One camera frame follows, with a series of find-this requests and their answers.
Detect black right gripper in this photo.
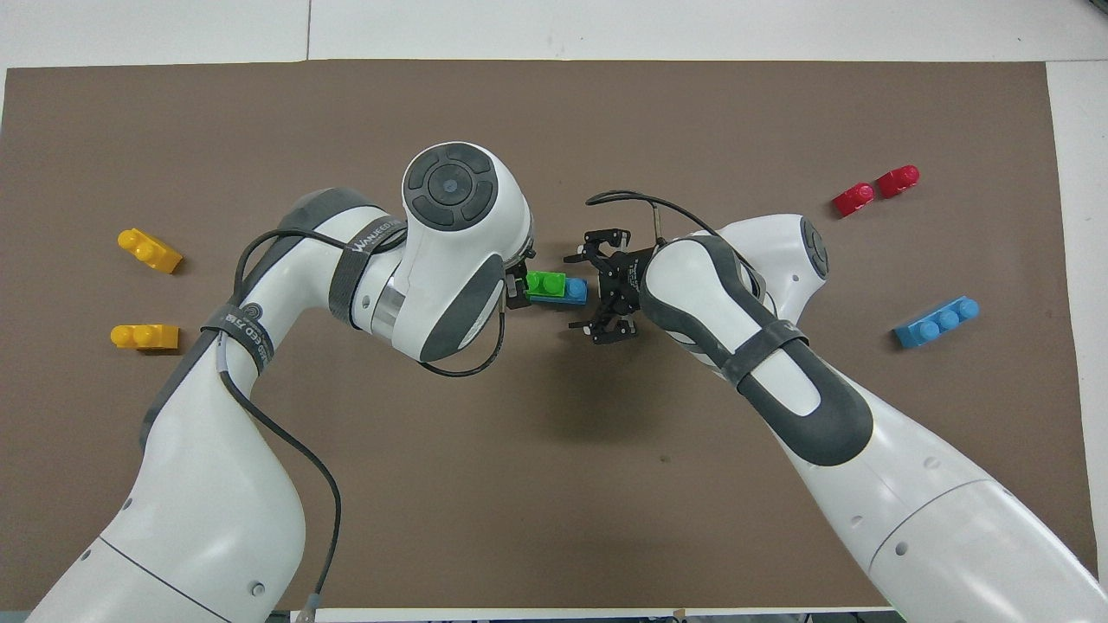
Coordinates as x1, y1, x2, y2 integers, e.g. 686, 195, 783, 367
504, 228, 652, 345

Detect yellow two-stud block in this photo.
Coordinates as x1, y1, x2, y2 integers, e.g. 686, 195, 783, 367
111, 324, 180, 351
118, 228, 184, 274

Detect brown table mat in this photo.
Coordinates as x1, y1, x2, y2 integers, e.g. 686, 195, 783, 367
0, 59, 1102, 611

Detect blue three-stud block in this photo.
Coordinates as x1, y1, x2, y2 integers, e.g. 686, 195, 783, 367
892, 296, 981, 350
528, 279, 589, 306

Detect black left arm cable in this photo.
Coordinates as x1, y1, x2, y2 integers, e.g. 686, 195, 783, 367
212, 227, 507, 611

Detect black velcro strap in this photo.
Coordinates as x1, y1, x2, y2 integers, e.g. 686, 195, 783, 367
721, 318, 808, 388
327, 215, 409, 323
201, 301, 275, 375

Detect red one-stud block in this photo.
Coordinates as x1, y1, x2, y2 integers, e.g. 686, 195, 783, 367
875, 164, 920, 200
832, 183, 876, 219

